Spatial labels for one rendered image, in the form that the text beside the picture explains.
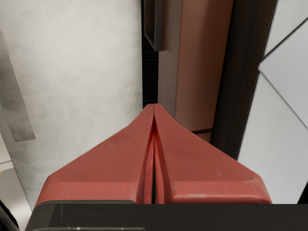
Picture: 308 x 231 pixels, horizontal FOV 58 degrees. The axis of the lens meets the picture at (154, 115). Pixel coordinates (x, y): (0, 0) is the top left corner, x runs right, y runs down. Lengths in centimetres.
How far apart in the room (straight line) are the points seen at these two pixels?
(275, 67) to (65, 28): 24
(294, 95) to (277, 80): 2
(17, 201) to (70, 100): 124
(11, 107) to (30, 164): 11
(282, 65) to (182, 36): 7
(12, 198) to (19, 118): 118
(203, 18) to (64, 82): 22
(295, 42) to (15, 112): 34
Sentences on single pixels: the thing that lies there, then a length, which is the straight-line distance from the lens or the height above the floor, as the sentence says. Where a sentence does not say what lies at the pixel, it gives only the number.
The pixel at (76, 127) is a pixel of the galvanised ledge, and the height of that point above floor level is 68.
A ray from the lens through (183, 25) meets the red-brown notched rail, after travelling 22.
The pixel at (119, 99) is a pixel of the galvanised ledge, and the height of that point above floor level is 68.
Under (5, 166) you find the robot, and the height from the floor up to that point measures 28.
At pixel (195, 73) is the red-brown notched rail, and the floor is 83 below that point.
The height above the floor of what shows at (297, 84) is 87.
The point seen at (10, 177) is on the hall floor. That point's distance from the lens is 148.
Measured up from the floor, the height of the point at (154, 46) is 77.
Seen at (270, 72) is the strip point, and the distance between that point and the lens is 21.
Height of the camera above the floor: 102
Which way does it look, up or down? 52 degrees down
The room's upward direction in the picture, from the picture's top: 157 degrees clockwise
